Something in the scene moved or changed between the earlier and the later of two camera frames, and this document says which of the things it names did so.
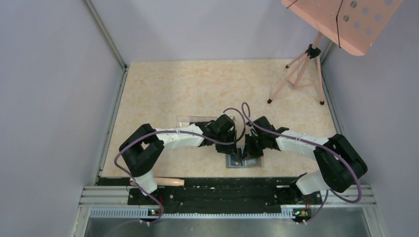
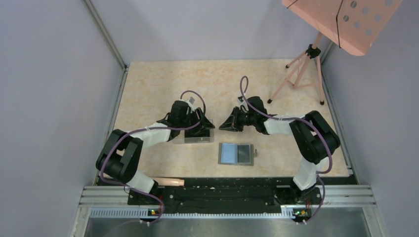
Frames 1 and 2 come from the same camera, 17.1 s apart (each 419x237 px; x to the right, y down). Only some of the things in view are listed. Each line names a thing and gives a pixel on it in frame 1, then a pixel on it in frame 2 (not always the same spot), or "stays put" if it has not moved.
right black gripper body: [255, 145] → [242, 119]
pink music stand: [353, 25] stays put
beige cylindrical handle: [169, 181] stays put
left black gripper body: [228, 138] → [191, 119]
